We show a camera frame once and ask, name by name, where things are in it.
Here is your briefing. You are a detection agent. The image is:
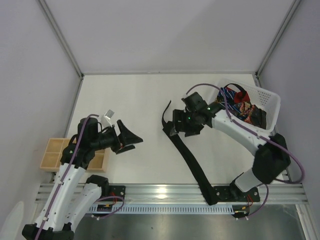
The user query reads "black tie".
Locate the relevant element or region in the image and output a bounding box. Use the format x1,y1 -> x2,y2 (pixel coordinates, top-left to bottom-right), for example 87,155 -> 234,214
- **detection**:
161,100 -> 218,206

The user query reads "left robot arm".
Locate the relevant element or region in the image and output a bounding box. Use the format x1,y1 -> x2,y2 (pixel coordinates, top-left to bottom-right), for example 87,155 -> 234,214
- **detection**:
22,114 -> 143,240

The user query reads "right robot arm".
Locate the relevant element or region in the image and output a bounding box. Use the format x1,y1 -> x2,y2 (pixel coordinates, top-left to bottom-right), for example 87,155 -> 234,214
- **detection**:
161,92 -> 291,205

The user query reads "blue striped tie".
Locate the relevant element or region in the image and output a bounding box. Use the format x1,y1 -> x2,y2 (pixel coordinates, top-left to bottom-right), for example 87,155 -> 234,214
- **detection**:
215,87 -> 240,114

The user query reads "red tie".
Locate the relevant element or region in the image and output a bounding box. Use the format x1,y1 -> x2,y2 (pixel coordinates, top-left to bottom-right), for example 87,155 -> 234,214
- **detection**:
233,91 -> 251,104

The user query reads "wooden compartment tray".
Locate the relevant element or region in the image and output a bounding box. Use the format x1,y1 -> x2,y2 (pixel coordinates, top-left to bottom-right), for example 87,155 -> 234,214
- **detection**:
40,137 -> 111,174

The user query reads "dark patterned tie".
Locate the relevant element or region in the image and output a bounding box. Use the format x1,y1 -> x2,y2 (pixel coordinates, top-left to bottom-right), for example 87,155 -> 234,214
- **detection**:
235,102 -> 267,130

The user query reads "white plastic basket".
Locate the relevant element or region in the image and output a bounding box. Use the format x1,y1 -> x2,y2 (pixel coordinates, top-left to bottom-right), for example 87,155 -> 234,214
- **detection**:
209,77 -> 282,134

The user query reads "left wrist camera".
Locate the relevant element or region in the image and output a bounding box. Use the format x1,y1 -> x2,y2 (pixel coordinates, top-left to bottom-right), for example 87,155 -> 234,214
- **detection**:
100,109 -> 115,128

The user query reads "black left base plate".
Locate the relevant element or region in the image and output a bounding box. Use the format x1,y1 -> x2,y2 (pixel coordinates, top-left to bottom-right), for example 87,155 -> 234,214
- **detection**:
106,184 -> 126,199

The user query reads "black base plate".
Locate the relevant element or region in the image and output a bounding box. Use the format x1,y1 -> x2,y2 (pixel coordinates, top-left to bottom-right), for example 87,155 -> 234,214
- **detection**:
106,184 -> 126,199
213,185 -> 261,203

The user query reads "aluminium mounting rail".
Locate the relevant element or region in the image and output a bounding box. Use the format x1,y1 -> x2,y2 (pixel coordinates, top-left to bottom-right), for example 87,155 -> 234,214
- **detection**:
34,182 -> 310,204

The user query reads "white slotted cable duct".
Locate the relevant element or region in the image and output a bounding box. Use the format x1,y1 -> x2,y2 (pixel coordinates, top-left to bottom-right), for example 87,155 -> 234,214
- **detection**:
46,204 -> 237,215

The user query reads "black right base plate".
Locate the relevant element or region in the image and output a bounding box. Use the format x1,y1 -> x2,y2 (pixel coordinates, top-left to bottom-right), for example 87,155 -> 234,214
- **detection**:
213,185 -> 261,203

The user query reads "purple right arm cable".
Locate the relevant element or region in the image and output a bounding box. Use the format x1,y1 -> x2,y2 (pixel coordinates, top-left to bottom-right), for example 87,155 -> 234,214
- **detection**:
183,82 -> 306,220

